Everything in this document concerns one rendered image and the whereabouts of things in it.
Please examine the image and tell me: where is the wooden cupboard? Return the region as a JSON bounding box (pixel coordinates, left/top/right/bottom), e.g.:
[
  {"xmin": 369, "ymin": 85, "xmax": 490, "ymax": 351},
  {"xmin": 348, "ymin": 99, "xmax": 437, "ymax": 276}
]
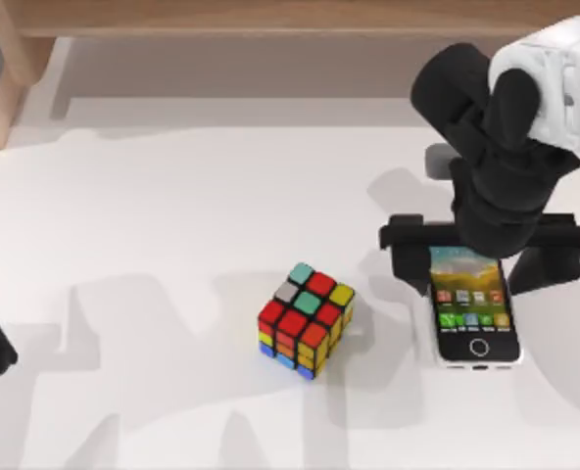
[{"xmin": 0, "ymin": 0, "xmax": 59, "ymax": 151}]

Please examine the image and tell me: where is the pale grey rounded box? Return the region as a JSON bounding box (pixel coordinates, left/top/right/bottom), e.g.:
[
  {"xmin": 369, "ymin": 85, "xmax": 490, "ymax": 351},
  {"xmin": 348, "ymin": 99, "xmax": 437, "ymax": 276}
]
[{"xmin": 425, "ymin": 143, "xmax": 458, "ymax": 181}]

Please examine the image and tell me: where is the black and white smartphone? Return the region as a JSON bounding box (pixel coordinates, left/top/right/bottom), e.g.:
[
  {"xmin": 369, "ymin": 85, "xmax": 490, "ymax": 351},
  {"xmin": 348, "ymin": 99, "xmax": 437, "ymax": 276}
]
[{"xmin": 426, "ymin": 244, "xmax": 526, "ymax": 371}]

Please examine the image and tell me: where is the multicoloured puzzle cube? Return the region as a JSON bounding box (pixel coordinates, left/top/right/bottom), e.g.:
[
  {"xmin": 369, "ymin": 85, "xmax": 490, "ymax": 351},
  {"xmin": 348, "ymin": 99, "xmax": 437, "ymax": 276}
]
[{"xmin": 257, "ymin": 261, "xmax": 358, "ymax": 383}]

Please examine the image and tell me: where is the wooden shelf board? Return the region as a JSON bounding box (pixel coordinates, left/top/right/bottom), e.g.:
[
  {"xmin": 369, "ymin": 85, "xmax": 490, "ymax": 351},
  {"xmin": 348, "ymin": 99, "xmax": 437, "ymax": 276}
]
[{"xmin": 17, "ymin": 0, "xmax": 580, "ymax": 40}]

